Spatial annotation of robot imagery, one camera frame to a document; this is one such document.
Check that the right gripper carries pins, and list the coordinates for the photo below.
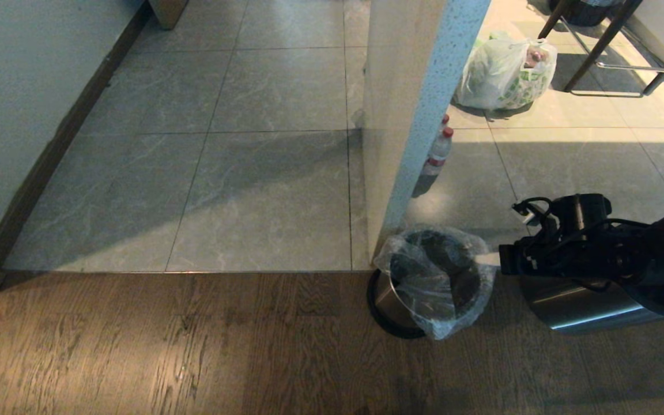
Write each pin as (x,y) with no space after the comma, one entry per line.
(545,259)

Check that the clear plastic trash bag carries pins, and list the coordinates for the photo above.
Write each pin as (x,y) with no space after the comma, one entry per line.
(437,323)

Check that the large steel bin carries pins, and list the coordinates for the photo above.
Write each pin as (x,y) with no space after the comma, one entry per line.
(580,305)

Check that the steel trash bin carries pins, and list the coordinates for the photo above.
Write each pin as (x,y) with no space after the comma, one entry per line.
(388,302)

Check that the white printed plastic bag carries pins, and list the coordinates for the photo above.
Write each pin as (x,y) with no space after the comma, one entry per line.
(502,72)

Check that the red-capped plastic bottle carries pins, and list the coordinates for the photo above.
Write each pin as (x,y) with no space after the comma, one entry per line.
(438,153)
(444,120)

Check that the metal-legged chair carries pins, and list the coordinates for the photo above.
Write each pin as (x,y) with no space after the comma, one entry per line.
(597,49)

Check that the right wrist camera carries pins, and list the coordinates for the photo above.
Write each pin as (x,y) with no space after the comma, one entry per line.
(583,210)

